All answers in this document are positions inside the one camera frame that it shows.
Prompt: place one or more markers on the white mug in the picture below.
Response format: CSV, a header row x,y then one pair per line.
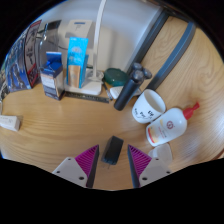
x,y
148,108

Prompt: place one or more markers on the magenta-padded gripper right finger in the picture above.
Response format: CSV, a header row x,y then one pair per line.
x,y
155,170

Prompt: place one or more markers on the translucent plastic cap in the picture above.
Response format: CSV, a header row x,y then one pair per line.
x,y
162,152

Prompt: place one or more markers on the white power strip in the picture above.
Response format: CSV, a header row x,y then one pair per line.
x,y
9,122

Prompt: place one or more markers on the blue robot model box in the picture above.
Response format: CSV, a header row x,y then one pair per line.
x,y
20,63

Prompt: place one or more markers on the dark blue small carton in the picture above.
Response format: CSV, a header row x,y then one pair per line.
x,y
52,78

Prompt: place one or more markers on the light blue tall carton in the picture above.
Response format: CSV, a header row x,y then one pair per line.
x,y
76,60

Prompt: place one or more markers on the dark pen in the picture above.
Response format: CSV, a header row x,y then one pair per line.
x,y
107,91

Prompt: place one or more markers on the clear bottle with dark cap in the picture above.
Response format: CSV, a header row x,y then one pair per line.
x,y
46,41

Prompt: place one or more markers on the white desk lamp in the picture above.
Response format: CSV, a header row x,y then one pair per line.
x,y
90,87

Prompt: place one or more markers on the white lotion bottle red cap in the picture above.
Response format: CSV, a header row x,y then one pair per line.
x,y
166,126

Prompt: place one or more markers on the black electric shaver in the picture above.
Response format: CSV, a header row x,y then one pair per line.
x,y
128,91

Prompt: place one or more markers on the black charger block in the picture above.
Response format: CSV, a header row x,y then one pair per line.
x,y
112,150

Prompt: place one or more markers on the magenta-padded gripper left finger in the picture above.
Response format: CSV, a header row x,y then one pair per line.
x,y
70,170

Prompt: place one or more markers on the green round lidded container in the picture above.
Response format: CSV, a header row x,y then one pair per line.
x,y
116,76

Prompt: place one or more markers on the grey metal desk frame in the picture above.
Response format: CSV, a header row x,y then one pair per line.
x,y
175,55

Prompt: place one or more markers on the black ruler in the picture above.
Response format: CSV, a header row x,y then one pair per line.
x,y
86,97

